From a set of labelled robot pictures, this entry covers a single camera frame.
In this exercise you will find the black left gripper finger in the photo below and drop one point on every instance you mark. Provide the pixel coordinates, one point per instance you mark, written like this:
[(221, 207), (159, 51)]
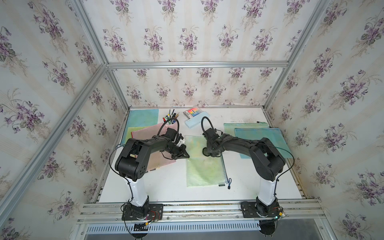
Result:
[(182, 156), (183, 149)]

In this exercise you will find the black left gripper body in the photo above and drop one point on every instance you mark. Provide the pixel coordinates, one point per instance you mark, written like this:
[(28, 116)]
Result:
[(174, 150)]

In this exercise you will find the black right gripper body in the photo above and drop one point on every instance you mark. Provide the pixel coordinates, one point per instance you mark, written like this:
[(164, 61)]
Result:
[(209, 145)]

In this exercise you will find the green and grey cleaning cloth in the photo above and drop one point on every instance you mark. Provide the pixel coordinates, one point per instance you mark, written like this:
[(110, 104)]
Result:
[(206, 152)]

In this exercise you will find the pink mesh document bag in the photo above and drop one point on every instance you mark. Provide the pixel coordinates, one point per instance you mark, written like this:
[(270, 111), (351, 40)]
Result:
[(157, 159)]

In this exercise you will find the light green document bag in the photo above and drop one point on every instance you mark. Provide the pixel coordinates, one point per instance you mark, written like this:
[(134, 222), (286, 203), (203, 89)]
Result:
[(203, 171)]

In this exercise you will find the blue mesh document bag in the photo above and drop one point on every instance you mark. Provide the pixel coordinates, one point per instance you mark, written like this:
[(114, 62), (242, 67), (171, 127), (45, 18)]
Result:
[(139, 119)]

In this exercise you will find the large teal document bag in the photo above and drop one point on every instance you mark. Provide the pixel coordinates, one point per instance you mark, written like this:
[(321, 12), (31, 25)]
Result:
[(273, 134)]

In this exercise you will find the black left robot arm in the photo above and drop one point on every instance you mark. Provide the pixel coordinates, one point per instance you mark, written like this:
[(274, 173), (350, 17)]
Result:
[(133, 162)]

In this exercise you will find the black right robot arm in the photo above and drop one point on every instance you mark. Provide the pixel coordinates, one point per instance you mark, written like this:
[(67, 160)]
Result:
[(267, 160)]

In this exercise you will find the pink metal pen bucket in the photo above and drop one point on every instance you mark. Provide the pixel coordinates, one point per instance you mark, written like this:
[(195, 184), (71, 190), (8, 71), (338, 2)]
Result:
[(170, 117)]

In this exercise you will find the light blue booklet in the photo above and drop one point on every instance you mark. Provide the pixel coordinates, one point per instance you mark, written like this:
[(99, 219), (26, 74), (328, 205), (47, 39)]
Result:
[(196, 120)]

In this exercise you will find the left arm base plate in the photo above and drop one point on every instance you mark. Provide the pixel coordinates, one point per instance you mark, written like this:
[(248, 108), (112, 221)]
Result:
[(148, 212)]

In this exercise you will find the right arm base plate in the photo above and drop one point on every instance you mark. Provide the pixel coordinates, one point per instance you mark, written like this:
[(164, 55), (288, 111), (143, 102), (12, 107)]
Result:
[(259, 210)]

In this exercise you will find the aluminium mounting rail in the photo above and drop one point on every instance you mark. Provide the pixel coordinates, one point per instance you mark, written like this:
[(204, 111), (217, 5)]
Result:
[(107, 213)]

